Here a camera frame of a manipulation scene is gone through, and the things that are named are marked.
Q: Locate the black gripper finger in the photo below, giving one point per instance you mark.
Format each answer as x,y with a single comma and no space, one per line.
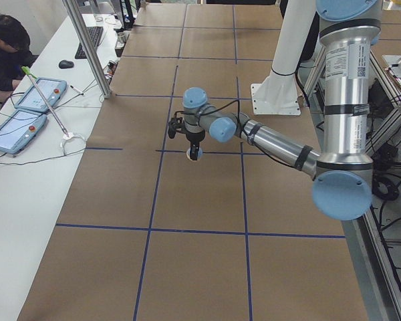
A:
194,145

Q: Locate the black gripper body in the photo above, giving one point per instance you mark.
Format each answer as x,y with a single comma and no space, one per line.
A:
194,137

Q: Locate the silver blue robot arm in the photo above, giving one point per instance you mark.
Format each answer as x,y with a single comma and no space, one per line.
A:
342,171

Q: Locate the metal cup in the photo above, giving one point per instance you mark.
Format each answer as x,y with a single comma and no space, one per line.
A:
120,41

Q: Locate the black computer mouse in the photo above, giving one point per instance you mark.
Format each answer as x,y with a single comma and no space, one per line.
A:
65,64

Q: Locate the lower teach pendant tablet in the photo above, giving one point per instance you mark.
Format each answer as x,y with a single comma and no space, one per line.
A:
19,130

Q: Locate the person in black clothes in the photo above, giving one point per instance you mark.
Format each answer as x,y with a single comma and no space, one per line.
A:
14,54

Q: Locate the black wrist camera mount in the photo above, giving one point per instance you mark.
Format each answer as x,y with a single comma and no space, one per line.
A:
176,125

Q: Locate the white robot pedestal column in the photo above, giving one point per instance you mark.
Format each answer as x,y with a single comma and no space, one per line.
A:
277,94

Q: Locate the aluminium frame post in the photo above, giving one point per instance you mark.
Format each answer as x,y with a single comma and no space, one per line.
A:
73,11

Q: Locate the silver reacher stick green handle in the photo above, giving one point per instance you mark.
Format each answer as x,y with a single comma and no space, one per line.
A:
67,136

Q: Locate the aluminium side rail frame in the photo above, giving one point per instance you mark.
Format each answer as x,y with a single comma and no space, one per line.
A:
375,239

